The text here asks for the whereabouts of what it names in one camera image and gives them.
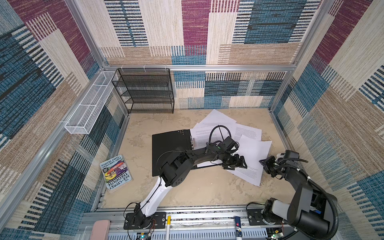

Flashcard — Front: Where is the printed paper sheet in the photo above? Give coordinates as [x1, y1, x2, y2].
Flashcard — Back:
[191, 126, 230, 168]
[234, 124, 262, 141]
[228, 135, 272, 187]

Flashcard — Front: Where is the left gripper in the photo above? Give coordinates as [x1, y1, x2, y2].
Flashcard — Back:
[220, 153, 246, 171]

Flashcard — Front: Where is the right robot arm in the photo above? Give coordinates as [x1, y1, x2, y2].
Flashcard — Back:
[259, 151, 339, 240]

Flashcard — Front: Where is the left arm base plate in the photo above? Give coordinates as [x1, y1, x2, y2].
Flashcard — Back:
[124, 212, 167, 230]

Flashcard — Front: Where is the black wire mesh shelf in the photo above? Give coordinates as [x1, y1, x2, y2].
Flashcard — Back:
[112, 68, 175, 114]

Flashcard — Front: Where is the white wire mesh basket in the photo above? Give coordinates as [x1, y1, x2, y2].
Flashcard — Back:
[65, 71, 115, 135]

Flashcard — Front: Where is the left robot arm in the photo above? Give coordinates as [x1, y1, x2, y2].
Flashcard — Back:
[125, 125, 248, 229]

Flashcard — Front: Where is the green circuit board right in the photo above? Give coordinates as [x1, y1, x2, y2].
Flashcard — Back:
[267, 231, 284, 240]

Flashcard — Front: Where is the colourful children's book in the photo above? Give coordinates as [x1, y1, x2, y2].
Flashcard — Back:
[100, 155, 133, 193]

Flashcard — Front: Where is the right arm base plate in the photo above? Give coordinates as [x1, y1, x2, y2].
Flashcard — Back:
[247, 209, 283, 226]

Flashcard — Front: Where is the white yellow marker pen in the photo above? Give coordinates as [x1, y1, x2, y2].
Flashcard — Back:
[165, 216, 171, 240]

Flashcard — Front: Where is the orange folder black inside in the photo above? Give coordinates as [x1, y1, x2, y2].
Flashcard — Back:
[152, 126, 218, 177]

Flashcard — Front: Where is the white paper sheet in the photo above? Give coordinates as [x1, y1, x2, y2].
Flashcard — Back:
[194, 110, 237, 128]

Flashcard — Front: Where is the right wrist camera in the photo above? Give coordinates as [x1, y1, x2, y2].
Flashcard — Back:
[276, 150, 300, 163]

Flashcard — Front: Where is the blue glue stick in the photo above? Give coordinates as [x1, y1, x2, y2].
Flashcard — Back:
[234, 216, 243, 240]

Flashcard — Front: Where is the pink object at edge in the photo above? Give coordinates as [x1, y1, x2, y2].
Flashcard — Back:
[90, 220, 111, 240]

